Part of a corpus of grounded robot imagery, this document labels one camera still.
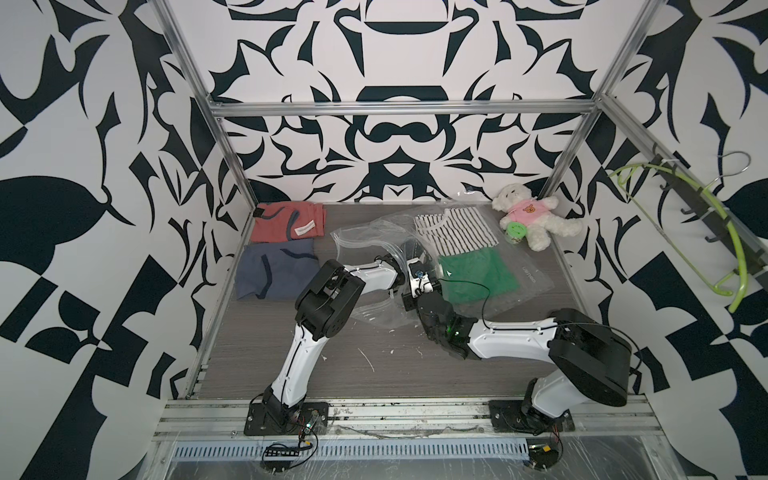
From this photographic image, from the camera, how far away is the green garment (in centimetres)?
97

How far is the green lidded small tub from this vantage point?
1.07 metres

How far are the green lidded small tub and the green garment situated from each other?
0.24ft
